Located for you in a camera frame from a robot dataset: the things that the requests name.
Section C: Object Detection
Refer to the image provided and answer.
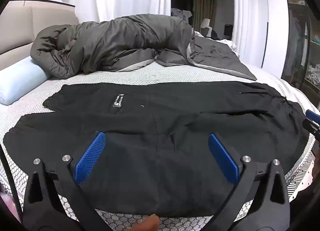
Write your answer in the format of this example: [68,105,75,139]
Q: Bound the black pants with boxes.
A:
[3,81,310,218]

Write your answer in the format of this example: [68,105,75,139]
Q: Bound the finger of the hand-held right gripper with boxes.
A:
[302,109,320,137]

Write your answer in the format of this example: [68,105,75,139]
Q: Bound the white chair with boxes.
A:
[201,18,213,37]

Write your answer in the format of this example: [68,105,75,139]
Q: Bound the white bedding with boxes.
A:
[217,39,238,51]

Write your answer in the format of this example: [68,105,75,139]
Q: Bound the beige padded headboard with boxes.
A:
[0,0,79,71]

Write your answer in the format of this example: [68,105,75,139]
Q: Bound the honeycomb patterned mattress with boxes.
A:
[0,59,320,231]

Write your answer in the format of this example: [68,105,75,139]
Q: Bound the pile of clothes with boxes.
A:
[171,8,193,25]

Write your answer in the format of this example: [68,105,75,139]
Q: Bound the olive green curtain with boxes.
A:
[192,0,217,33]

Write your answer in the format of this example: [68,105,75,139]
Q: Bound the person's left hand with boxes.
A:
[131,214,162,231]

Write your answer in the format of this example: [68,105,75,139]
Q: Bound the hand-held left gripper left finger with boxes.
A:
[22,131,108,231]

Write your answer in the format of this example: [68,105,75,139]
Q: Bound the light blue pillow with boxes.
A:
[0,58,53,106]

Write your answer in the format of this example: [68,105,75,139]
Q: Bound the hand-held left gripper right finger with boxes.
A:
[207,133,291,231]

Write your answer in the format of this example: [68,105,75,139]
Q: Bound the dark grey duvet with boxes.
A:
[30,14,257,81]

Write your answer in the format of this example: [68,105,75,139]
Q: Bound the dark glass door wardrobe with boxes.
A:
[280,0,320,97]

